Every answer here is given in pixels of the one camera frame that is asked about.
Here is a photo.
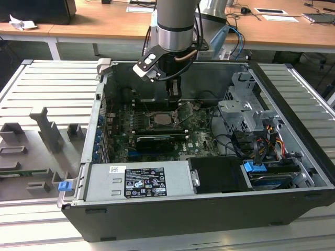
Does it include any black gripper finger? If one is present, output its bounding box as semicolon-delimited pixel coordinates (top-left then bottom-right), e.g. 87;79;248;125
166;77;183;106

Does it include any metal socket cover frame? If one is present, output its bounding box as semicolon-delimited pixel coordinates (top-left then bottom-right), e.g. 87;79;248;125
174;101;196;125

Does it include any black RAM slot bank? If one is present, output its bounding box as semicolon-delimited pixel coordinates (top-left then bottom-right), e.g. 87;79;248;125
115;127;189;137
132;97;182;111

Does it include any black CPU socket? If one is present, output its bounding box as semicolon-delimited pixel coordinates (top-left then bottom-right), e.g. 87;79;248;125
148;111;181;131

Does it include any green motherboard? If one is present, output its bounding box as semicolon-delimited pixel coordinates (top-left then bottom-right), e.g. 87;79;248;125
104;100;223;163

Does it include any black graphics card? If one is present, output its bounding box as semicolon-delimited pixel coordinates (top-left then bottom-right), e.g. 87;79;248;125
135;134;176;154

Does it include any silver metal disk bay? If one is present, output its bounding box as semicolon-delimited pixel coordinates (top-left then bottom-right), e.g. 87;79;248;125
217;72;282;136

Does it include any white desk grommet plate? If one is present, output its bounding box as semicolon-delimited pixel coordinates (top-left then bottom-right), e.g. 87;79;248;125
126;6;158;13
255;7;288;15

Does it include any light grey case latch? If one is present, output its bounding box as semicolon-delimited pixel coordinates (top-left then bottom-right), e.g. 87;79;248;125
96;58;113;76

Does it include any wooden desk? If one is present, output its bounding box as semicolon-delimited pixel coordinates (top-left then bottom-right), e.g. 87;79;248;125
48;0;335;57
0;21;69;61

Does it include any blue disk carrier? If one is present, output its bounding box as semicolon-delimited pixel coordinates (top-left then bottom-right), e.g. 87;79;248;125
242;161;295;191

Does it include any grey power supply unit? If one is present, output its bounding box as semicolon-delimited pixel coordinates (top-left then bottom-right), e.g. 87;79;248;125
85;159;201;202

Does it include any black open PC case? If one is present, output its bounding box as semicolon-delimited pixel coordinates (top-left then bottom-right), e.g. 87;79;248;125
57;58;335;243

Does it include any black box on desk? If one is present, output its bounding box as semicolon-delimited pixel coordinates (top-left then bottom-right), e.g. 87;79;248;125
0;0;77;26

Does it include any grey parts rack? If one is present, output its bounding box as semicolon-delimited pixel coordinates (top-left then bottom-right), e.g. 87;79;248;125
0;106;90;202

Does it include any crumpled white paper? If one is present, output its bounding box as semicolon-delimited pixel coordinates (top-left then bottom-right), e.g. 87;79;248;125
9;14;39;31

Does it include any grey laptop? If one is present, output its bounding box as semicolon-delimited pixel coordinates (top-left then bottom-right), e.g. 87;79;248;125
301;12;335;26

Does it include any green RAM stick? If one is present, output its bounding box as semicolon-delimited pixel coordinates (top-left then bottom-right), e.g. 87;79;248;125
0;169;36;176

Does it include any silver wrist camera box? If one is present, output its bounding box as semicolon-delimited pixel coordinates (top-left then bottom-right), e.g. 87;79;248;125
132;45;163;83

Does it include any blue cable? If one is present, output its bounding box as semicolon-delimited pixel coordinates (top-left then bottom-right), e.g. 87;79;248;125
227;26;245;60

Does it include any black wire bundle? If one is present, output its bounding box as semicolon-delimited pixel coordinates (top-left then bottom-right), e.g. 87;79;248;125
231;131;262;166

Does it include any yellow red wire bundle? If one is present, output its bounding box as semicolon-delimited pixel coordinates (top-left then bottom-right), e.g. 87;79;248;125
255;125;286;160

